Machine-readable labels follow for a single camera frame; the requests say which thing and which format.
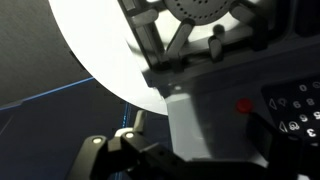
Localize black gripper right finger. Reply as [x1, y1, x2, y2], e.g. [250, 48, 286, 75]
[245, 112, 305, 180]

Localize black keypad panel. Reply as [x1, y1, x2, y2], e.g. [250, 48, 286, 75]
[260, 75, 320, 148]

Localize gray toy stove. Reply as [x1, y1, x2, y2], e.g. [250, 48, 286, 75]
[116, 0, 320, 180]

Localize small orange round button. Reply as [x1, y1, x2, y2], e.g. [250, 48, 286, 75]
[236, 98, 254, 115]

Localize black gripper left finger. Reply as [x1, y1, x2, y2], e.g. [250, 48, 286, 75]
[65, 109, 189, 180]

